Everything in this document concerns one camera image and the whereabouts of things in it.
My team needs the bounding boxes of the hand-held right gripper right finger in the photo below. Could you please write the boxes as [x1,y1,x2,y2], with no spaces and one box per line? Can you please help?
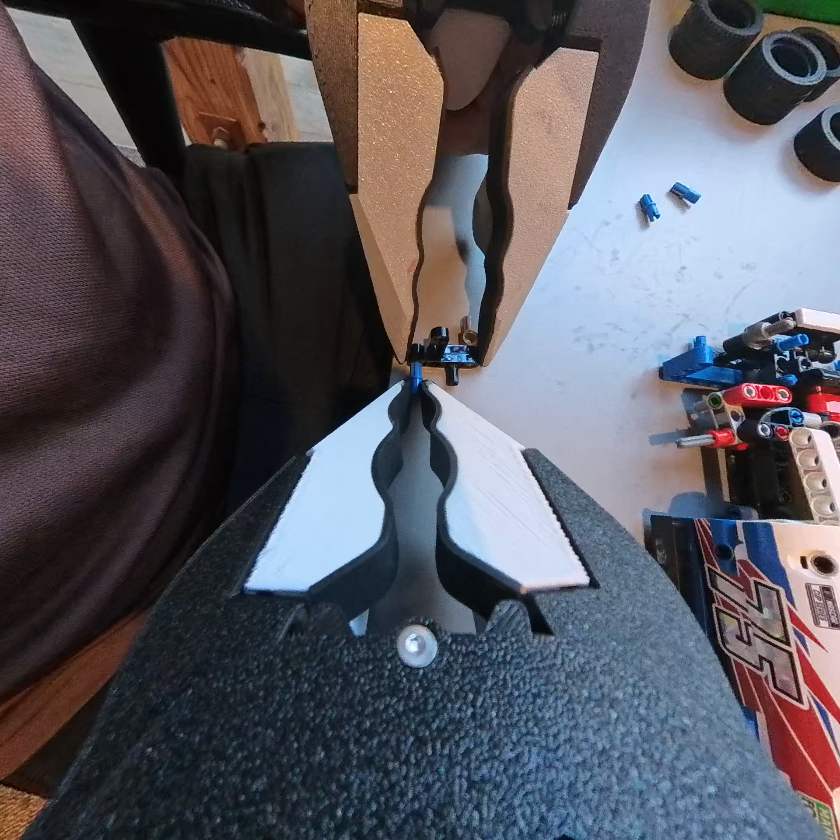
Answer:
[423,381,592,619]

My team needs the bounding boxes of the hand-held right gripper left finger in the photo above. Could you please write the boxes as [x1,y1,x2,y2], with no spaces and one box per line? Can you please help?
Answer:
[244,379,412,619]

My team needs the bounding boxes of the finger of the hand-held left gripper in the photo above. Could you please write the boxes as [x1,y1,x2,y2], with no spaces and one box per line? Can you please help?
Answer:
[478,47,601,368]
[350,12,448,365]

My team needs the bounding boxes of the green plastic bin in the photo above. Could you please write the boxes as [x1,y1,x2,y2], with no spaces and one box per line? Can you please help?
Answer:
[755,0,840,17]

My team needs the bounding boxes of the brick model race car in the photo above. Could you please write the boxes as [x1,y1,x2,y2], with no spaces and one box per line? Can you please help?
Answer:
[646,305,840,840]

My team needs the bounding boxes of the grey desk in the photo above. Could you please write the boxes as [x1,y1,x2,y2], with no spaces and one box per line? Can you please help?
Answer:
[387,0,840,634]

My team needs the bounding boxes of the black rubber tyre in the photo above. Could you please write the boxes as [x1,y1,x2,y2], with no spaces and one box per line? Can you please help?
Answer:
[724,29,828,126]
[669,0,765,81]
[794,105,840,183]
[791,26,840,102]

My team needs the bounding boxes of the person's black trousers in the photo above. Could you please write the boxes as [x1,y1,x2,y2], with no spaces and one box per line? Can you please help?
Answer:
[184,141,395,500]

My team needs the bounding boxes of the wooden cabinet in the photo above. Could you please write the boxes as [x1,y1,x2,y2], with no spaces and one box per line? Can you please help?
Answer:
[163,36,336,148]

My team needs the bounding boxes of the black chair armrest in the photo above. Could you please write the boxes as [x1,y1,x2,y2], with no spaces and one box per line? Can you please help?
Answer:
[13,0,312,181]

